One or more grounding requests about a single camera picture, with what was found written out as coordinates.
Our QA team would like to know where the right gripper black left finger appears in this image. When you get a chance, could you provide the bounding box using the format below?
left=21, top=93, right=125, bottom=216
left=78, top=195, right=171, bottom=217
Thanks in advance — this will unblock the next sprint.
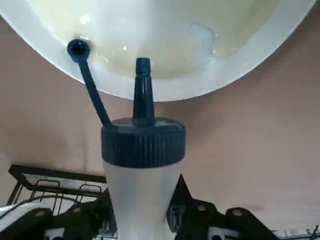
left=11, top=187, right=118, bottom=240

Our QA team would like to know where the black wire dish rack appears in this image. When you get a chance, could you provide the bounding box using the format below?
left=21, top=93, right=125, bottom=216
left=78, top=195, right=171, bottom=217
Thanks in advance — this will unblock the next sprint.
left=6, top=163, right=111, bottom=218

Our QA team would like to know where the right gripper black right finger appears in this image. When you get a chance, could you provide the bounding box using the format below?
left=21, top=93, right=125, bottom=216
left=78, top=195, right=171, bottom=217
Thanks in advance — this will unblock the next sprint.
left=170, top=174, right=279, bottom=240

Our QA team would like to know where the transparent sauce bottle blue cap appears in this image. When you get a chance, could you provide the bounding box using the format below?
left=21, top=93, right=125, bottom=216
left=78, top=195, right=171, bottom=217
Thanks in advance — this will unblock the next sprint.
left=67, top=38, right=188, bottom=240

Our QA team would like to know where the white round plate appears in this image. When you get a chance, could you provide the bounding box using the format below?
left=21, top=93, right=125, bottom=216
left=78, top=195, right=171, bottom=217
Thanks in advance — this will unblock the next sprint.
left=0, top=0, right=318, bottom=102

